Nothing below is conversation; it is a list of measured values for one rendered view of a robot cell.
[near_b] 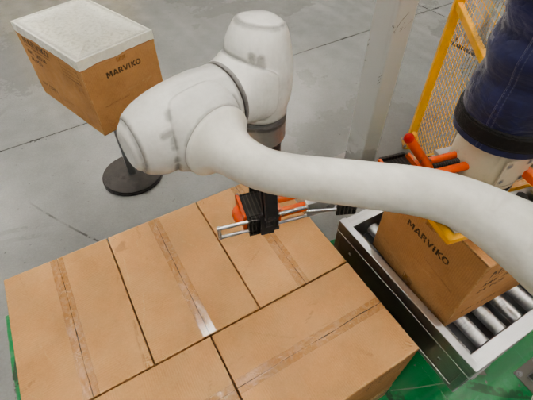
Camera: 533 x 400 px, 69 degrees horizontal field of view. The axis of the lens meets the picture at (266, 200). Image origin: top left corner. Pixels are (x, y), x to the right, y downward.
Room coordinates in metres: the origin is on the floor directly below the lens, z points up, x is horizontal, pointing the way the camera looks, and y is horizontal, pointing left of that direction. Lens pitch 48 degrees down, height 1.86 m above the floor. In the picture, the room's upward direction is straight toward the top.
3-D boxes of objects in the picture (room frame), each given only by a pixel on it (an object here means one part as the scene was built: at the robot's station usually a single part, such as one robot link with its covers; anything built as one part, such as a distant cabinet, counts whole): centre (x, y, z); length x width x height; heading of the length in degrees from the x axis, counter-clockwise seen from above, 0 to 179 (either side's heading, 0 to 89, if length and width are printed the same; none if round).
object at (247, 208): (0.55, 0.02, 1.21); 0.08 x 0.07 x 0.05; 108
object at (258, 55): (0.54, 0.02, 1.56); 0.13 x 0.11 x 0.16; 136
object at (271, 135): (0.55, 0.01, 1.45); 0.09 x 0.09 x 0.06
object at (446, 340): (0.71, -0.49, 0.58); 0.70 x 0.03 x 0.06; 30
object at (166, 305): (0.63, 0.25, 0.34); 1.20 x 1.00 x 0.40; 120
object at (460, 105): (0.73, -0.55, 1.33); 0.23 x 0.23 x 0.04
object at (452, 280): (0.88, -0.79, 0.75); 0.60 x 0.40 x 0.40; 116
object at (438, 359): (0.71, -0.49, 0.48); 0.70 x 0.03 x 0.15; 30
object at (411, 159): (0.66, -0.32, 1.21); 0.10 x 0.08 x 0.06; 18
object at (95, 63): (1.88, 0.90, 0.82); 0.60 x 0.40 x 0.40; 49
